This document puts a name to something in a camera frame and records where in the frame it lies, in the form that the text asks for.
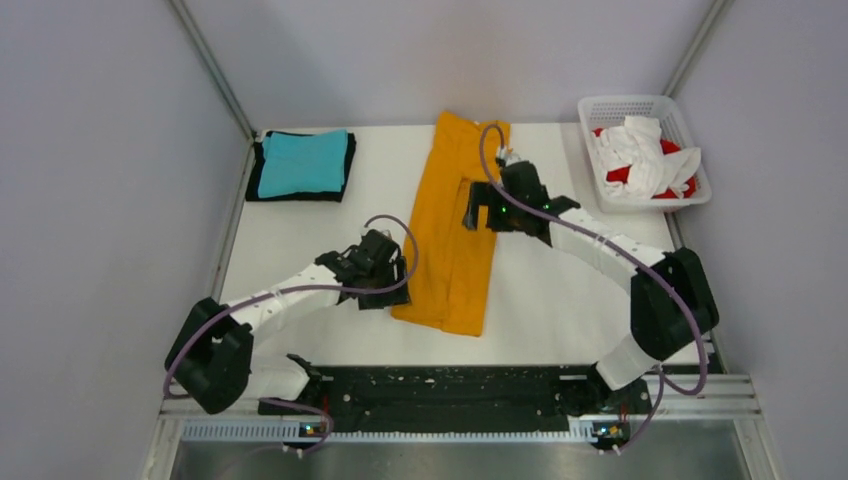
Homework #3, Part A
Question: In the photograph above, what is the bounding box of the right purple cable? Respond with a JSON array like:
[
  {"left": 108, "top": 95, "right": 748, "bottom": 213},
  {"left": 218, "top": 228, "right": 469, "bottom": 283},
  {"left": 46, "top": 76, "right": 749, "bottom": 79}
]
[{"left": 478, "top": 123, "right": 710, "bottom": 457}]

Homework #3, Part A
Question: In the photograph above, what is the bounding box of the white t shirt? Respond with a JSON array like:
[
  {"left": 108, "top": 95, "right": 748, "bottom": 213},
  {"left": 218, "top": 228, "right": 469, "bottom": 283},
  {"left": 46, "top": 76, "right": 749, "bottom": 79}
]
[{"left": 591, "top": 116, "right": 704, "bottom": 200}]

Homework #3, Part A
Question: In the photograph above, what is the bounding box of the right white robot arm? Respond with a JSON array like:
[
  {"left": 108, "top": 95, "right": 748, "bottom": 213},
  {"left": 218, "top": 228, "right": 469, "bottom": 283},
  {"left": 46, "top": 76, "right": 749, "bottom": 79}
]
[{"left": 463, "top": 160, "right": 719, "bottom": 416}]

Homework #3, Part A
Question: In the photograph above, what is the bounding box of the purple cable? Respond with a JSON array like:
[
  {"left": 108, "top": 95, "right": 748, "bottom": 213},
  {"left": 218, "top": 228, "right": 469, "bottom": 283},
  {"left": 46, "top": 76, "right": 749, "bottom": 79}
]
[
  {"left": 478, "top": 123, "right": 710, "bottom": 457},
  {"left": 162, "top": 213, "right": 421, "bottom": 458}
]

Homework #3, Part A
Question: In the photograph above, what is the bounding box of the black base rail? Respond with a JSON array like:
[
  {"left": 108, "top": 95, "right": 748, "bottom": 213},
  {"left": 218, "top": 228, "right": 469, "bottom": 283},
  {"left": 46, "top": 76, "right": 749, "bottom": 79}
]
[{"left": 297, "top": 366, "right": 651, "bottom": 433}]

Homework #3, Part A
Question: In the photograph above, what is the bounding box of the red t shirt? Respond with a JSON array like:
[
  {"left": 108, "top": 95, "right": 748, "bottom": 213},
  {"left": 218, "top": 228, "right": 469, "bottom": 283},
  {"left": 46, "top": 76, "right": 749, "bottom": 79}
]
[{"left": 591, "top": 127, "right": 700, "bottom": 201}]

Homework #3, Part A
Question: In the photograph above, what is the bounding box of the orange t shirt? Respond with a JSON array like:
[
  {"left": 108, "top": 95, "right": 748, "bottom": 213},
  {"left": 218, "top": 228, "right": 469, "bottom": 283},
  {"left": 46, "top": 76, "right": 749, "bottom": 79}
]
[{"left": 391, "top": 111, "right": 511, "bottom": 337}]

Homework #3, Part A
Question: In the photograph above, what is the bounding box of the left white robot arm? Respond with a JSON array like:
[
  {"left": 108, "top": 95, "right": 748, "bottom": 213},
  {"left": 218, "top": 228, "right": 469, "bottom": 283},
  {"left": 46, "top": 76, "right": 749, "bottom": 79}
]
[{"left": 163, "top": 229, "right": 419, "bottom": 414}]

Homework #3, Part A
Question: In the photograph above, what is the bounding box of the grey cable duct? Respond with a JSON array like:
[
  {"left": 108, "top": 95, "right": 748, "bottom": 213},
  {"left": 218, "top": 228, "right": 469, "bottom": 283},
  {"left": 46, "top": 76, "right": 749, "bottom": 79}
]
[{"left": 181, "top": 419, "right": 624, "bottom": 446}]

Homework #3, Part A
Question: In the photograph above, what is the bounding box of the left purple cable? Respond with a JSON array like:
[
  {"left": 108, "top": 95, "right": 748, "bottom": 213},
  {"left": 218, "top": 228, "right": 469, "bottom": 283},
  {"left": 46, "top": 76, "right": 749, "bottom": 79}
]
[{"left": 162, "top": 213, "right": 421, "bottom": 458}]

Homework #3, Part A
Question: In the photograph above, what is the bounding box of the folded teal t shirt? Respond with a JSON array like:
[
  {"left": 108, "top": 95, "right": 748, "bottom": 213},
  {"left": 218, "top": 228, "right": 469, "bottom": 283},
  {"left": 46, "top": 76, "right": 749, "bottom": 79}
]
[{"left": 256, "top": 130, "right": 350, "bottom": 200}]

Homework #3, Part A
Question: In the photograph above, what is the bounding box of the folded black t shirt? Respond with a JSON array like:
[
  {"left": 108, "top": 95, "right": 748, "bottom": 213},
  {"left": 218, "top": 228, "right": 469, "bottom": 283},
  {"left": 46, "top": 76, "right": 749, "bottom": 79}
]
[{"left": 245, "top": 130, "right": 357, "bottom": 203}]

